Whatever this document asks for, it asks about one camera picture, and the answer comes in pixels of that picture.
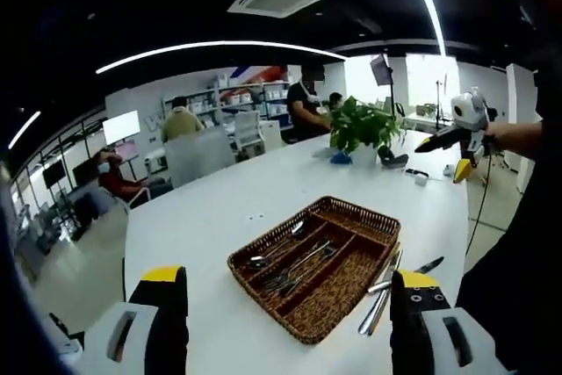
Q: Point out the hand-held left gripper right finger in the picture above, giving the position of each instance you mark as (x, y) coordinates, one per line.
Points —
(408, 331)

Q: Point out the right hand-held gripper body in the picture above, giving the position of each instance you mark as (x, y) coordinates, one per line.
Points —
(465, 109)

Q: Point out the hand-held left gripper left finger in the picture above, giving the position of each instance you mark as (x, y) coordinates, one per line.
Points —
(167, 326)

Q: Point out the brown wicker storage tray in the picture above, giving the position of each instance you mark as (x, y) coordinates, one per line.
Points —
(347, 269)

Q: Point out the white storage shelf with boxes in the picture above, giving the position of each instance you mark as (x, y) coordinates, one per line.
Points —
(206, 103)

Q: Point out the small white object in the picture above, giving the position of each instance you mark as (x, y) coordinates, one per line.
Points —
(448, 169)

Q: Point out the small white black device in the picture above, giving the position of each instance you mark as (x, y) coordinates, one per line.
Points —
(417, 173)

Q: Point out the black curved stand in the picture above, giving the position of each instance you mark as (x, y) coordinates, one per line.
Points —
(391, 159)

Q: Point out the green potted plant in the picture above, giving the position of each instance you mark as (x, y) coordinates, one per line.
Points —
(364, 124)

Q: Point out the black monitor on stand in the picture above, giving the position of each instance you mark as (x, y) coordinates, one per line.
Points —
(381, 69)

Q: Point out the blue cloth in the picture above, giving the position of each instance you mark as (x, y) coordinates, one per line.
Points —
(341, 159)

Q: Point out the person's black shirt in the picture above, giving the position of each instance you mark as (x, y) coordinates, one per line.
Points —
(518, 261)

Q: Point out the white mesh office chair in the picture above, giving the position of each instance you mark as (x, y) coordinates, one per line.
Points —
(139, 197)
(247, 127)

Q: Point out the grey chair back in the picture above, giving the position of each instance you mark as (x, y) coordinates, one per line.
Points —
(197, 160)

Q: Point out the white cabinet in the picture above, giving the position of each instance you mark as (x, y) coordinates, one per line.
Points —
(270, 133)

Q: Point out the wide black display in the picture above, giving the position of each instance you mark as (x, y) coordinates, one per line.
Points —
(88, 170)

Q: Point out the black television on stand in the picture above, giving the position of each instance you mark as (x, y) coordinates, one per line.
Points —
(53, 171)

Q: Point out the white wall screen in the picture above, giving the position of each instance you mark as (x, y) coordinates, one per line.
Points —
(121, 127)

